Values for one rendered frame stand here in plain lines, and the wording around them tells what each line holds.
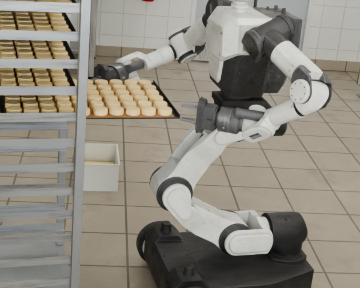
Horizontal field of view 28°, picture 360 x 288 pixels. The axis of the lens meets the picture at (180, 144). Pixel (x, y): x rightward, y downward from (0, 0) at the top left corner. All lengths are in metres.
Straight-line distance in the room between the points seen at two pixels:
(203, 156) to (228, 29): 0.51
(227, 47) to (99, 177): 1.53
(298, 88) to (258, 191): 1.86
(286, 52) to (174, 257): 1.03
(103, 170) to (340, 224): 1.28
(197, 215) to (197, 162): 0.22
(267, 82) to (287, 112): 0.35
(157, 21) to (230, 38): 3.99
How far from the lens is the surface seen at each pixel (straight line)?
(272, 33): 2.42
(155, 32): 6.53
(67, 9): 2.29
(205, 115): 2.47
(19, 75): 2.49
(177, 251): 2.99
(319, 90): 2.30
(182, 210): 2.75
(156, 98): 2.60
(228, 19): 2.57
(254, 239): 2.91
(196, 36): 2.95
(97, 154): 4.12
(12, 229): 3.01
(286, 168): 4.45
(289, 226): 3.01
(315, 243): 3.62
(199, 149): 2.70
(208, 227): 2.88
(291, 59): 2.34
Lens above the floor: 1.67
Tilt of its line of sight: 21 degrees down
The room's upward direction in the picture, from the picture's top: 5 degrees clockwise
